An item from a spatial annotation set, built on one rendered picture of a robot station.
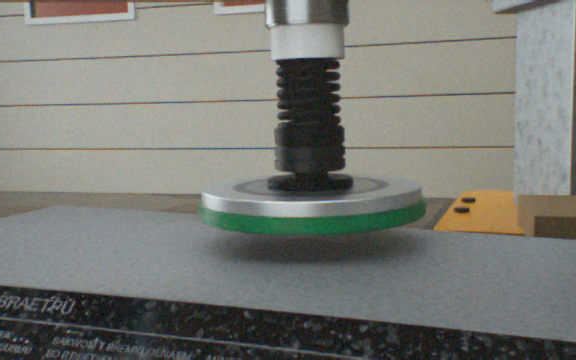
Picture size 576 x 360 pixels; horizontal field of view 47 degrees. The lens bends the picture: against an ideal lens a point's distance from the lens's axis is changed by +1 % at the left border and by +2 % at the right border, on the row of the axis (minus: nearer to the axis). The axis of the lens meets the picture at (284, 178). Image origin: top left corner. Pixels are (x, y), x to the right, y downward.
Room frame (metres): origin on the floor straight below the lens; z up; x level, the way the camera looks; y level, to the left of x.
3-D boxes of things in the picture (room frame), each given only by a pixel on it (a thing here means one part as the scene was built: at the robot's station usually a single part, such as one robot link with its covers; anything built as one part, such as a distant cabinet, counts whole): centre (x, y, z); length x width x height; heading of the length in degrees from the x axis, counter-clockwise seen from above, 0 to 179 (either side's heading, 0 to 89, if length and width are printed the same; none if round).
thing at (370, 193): (0.64, -0.03, 0.91); 0.21 x 0.21 x 0.01
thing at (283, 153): (0.64, -0.03, 0.95); 0.07 x 0.07 x 0.01
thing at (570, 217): (1.00, -0.42, 0.81); 0.20 x 0.10 x 0.05; 167
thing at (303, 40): (0.64, -0.03, 1.06); 0.07 x 0.07 x 0.04
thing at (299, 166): (0.64, -0.03, 0.94); 0.07 x 0.07 x 0.01
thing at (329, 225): (0.64, -0.03, 0.91); 0.22 x 0.22 x 0.04
